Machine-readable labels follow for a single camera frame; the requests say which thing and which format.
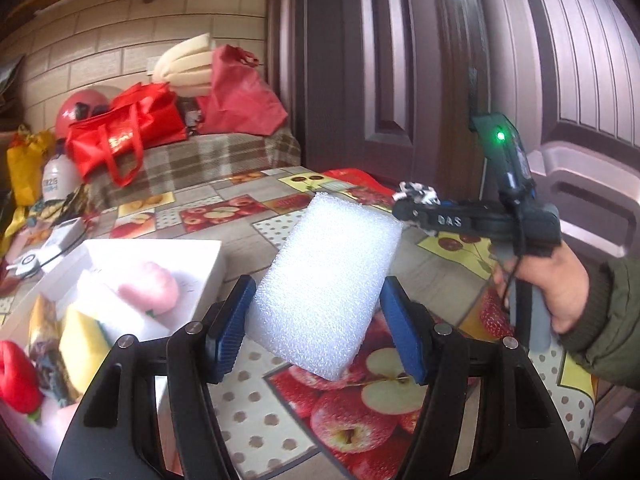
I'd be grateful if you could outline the plaid blanket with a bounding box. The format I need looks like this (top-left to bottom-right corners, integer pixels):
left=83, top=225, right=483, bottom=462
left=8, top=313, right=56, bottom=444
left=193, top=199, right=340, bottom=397
left=85, top=127, right=302, bottom=211

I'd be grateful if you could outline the white bottle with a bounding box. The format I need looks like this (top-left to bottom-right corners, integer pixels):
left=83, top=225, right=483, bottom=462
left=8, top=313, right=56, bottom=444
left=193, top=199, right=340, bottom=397
left=40, top=152, right=83, bottom=203

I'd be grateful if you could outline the glossy red tote bag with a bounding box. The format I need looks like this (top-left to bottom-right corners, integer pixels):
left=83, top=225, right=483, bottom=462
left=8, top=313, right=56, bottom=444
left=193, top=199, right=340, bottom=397
left=65, top=82, right=188, bottom=188

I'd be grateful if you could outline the person's right forearm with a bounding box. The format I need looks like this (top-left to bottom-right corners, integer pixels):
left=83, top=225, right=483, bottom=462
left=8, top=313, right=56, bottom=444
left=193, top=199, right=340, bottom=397
left=555, top=255, right=640, bottom=391

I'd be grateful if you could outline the brown metal door leaf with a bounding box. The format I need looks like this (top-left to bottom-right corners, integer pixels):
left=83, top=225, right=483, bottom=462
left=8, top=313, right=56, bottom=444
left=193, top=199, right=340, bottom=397
left=270, top=0, right=481, bottom=196
left=450, top=0, right=640, bottom=281

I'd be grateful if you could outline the red ball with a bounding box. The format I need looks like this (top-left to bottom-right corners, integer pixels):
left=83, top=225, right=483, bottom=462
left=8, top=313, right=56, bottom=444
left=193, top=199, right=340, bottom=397
left=55, top=85, right=123, bottom=141

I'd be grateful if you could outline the red plush toy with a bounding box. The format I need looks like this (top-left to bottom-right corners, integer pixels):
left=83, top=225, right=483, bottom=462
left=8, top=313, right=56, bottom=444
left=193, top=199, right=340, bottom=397
left=0, top=340, right=45, bottom=418

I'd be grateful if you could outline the small white box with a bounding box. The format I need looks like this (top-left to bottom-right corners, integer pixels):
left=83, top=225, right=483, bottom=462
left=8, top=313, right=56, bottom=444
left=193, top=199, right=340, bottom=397
left=42, top=217, right=86, bottom=261

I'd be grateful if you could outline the person's right hand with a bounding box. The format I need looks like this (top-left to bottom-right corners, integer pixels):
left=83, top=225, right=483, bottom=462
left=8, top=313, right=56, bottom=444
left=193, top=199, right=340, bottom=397
left=492, top=242, right=588, bottom=336

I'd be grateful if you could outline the pink plush peach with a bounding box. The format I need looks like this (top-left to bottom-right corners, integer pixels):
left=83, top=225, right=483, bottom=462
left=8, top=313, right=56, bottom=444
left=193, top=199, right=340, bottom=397
left=117, top=260, right=181, bottom=318

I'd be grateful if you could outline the cow print scrunchie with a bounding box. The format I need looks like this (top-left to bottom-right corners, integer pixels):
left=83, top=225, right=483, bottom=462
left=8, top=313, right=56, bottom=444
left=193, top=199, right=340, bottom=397
left=395, top=180, right=441, bottom=233

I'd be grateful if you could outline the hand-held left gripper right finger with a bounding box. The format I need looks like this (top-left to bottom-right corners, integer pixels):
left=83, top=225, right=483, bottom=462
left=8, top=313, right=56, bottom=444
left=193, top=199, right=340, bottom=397
left=379, top=278, right=583, bottom=480

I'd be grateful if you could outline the fruit print tablecloth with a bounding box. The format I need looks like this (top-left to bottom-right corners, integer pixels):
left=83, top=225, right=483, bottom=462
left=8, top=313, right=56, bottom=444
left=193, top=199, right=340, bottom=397
left=0, top=165, right=598, bottom=480

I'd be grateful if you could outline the red printed plastic bag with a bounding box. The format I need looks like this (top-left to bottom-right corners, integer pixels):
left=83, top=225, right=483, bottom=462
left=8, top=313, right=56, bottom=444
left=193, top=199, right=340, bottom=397
left=322, top=169, right=396, bottom=201

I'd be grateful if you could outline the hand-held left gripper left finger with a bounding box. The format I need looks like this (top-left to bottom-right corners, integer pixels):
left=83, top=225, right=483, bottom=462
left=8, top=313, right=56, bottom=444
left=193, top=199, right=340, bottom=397
left=52, top=275, right=258, bottom=480

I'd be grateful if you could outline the yellow bag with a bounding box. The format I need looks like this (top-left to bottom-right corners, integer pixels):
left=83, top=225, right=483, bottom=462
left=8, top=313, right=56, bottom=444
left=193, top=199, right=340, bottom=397
left=6, top=125, right=56, bottom=208

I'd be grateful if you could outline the pale yellow sponge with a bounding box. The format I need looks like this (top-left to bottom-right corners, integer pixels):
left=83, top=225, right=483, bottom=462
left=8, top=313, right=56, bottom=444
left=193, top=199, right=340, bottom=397
left=59, top=305, right=113, bottom=396

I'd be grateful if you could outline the white round gadget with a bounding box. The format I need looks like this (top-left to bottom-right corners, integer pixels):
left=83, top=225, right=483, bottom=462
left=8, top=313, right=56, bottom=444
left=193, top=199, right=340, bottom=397
left=5, top=252, right=46, bottom=278

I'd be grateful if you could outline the white foam block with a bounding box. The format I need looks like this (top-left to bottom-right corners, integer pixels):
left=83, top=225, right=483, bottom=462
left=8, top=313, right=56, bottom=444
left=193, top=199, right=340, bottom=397
left=248, top=192, right=404, bottom=382

